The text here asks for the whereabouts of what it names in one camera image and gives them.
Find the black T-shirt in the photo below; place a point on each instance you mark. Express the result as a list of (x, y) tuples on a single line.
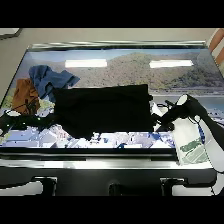
[(103, 110)]

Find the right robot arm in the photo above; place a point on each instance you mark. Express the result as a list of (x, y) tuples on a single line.
[(191, 140)]

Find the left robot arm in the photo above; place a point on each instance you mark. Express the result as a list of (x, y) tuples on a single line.
[(20, 120)]

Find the blue garment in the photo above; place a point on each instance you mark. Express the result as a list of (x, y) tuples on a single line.
[(46, 80)]

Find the brown garment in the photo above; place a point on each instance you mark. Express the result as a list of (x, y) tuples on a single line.
[(24, 93)]

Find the silver frame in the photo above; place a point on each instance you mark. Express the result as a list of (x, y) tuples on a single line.
[(100, 164)]

